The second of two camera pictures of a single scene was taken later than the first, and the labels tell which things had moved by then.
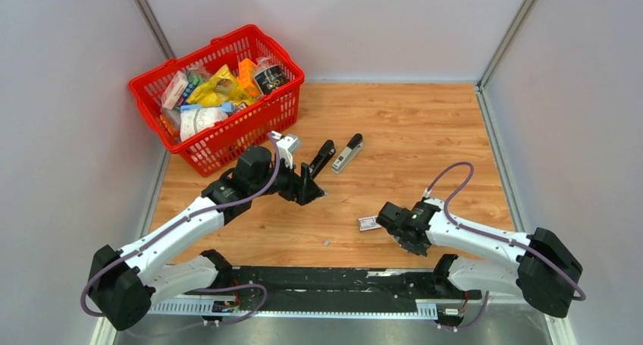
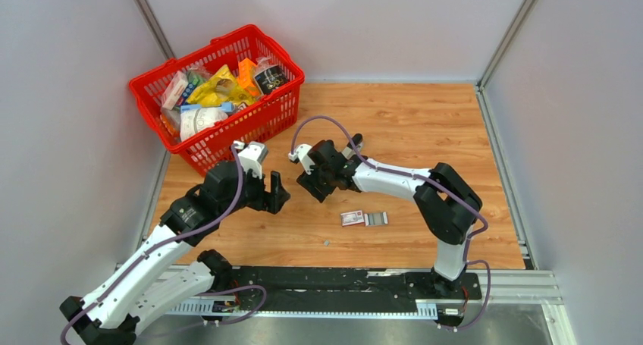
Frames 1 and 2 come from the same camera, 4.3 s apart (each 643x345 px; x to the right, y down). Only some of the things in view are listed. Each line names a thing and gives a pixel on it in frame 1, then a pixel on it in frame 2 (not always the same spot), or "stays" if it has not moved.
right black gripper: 421,249 -> 319,192
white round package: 192,121 stays
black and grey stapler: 354,147 stays
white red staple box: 368,223 -> 352,218
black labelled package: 271,79 stays
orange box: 247,77 stays
